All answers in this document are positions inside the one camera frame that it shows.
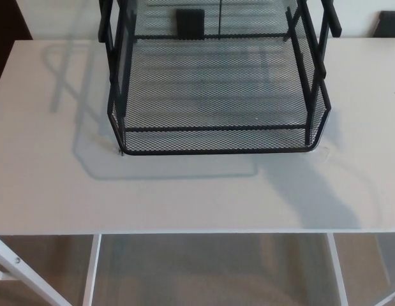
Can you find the black mesh file tray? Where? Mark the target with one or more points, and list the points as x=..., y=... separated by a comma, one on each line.
x=216, y=128

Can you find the white desk left leg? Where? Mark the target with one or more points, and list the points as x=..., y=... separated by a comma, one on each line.
x=25, y=271

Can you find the dark brown cabinet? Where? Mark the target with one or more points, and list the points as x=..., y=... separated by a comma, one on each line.
x=5, y=35

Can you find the black chair back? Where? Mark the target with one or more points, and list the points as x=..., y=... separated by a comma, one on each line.
x=388, y=25

